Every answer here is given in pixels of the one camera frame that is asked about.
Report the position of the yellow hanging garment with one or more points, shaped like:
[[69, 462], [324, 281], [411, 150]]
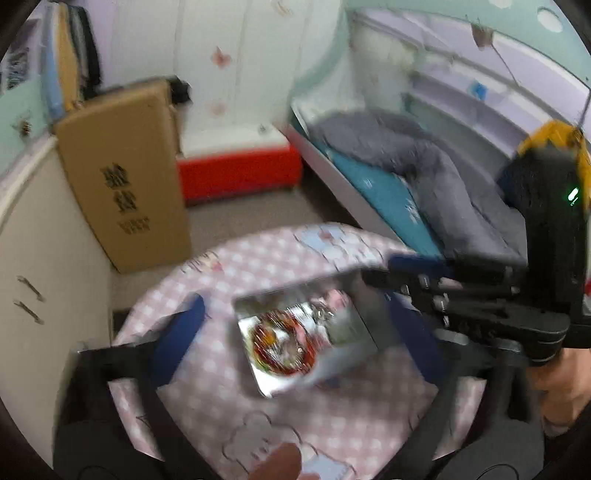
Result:
[[68, 55]]

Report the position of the navy and yellow jacket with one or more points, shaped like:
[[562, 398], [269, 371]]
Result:
[[549, 131]]

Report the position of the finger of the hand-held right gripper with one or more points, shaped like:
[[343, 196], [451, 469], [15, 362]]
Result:
[[415, 286], [415, 265]]

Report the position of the bed with teal sheet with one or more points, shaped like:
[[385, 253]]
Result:
[[383, 194]]

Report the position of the brown cardboard box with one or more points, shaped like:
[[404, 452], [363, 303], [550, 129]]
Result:
[[124, 161]]

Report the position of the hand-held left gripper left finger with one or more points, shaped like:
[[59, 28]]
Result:
[[178, 341]]

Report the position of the light blue hanging garment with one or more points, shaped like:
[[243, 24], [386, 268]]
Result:
[[51, 69]]

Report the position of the small blue packet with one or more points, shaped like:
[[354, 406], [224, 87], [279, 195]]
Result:
[[478, 90]]

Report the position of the grey blanket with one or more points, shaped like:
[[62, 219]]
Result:
[[438, 184]]

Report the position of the beige cabinet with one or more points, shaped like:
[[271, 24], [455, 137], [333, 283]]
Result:
[[46, 230]]

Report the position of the folded blue jeans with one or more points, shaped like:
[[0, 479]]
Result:
[[16, 60]]

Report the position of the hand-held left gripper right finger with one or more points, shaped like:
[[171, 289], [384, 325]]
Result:
[[418, 346]]

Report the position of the pink checkered bear tablecloth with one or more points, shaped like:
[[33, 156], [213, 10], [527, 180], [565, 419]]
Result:
[[217, 369]]

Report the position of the black hanging garment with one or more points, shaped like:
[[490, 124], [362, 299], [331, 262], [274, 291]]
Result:
[[90, 50]]

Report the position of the person's left hand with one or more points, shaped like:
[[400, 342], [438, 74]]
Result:
[[279, 461]]

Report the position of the white wall shelf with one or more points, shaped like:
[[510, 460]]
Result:
[[461, 83]]

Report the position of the grey metal box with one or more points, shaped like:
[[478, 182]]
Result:
[[369, 323]]

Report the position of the person's right hand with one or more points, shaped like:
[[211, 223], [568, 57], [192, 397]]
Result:
[[563, 392]]

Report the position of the pink butterfly sticker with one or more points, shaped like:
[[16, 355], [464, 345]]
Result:
[[220, 57], [215, 108]]

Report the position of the red and white storage box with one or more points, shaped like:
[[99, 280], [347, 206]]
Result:
[[240, 175]]

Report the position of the teal drawer unit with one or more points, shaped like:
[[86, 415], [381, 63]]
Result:
[[18, 115]]

